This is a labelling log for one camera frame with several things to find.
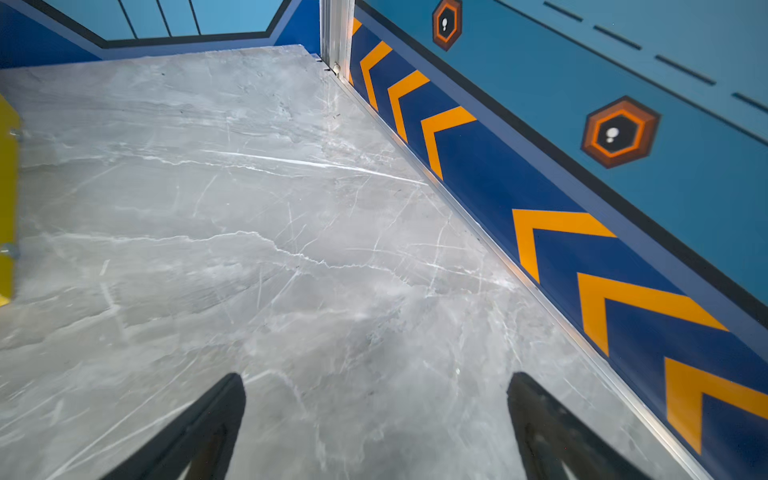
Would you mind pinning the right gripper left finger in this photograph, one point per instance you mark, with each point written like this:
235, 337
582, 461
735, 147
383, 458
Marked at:
198, 444

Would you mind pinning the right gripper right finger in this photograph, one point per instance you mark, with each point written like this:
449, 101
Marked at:
553, 443

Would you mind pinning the yellow pink blue bookshelf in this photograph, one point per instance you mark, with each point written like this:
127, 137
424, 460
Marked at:
10, 134

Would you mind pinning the right aluminium corner post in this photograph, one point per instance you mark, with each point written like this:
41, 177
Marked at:
336, 31

